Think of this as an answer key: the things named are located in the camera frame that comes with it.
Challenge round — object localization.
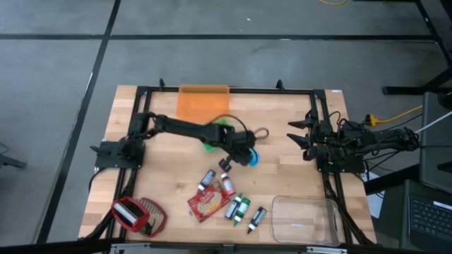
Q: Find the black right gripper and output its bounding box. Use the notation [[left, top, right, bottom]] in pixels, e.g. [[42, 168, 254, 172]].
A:
[[286, 118, 336, 162]]

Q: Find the blue frosted donut toy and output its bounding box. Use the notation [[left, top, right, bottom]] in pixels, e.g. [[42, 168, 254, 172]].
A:
[[248, 147, 261, 168]]

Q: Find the pink food colouring bottle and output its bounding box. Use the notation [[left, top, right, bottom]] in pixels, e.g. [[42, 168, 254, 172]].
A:
[[220, 171, 237, 197]]

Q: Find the red popcorn packet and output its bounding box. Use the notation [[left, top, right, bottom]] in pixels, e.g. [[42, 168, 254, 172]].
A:
[[186, 181, 231, 224]]

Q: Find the green toy object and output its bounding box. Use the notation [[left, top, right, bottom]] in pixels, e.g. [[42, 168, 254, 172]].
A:
[[203, 118, 230, 153]]

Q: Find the purple food colouring bottle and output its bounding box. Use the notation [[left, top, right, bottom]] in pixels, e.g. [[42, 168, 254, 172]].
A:
[[196, 169, 217, 194]]

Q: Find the orange translucent plastic bin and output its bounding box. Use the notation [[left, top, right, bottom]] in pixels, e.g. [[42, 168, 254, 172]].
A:
[[175, 84, 231, 125]]

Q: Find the dark green food colouring bottle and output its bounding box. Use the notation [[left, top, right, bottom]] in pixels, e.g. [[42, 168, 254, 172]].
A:
[[224, 193, 244, 220]]

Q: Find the black food colouring bottle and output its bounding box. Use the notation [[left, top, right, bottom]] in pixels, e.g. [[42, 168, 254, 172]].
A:
[[246, 206, 268, 235]]

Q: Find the clear plastic container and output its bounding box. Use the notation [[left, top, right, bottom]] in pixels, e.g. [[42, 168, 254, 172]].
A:
[[270, 195, 344, 247]]

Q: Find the white paper sheet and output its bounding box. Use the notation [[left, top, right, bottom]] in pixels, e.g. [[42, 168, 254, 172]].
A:
[[365, 171, 385, 219]]

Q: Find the black diagonal desk bar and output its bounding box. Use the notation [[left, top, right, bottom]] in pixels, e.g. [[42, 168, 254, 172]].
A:
[[363, 164, 422, 197]]

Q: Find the red box with silver roller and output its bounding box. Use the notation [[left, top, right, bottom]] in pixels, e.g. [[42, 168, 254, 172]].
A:
[[111, 196, 151, 234]]

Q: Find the dark grey panel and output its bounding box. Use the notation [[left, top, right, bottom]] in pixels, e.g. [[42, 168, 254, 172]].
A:
[[419, 91, 452, 194]]

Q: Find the dark grey laptop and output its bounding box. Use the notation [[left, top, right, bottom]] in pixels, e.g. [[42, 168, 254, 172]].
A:
[[400, 179, 452, 254]]

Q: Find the black desk stand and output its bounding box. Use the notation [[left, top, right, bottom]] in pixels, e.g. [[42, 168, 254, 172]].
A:
[[381, 0, 452, 96]]

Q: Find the black floor stand leg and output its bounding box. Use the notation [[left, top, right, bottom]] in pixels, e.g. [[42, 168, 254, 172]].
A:
[[0, 143, 28, 170]]

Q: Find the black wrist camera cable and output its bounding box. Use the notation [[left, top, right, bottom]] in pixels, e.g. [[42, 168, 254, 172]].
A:
[[211, 113, 270, 140]]

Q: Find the black table frame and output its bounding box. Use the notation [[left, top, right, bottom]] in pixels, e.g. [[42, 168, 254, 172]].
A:
[[90, 79, 377, 246]]

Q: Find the white cable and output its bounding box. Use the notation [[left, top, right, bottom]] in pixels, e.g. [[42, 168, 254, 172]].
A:
[[415, 111, 452, 135]]

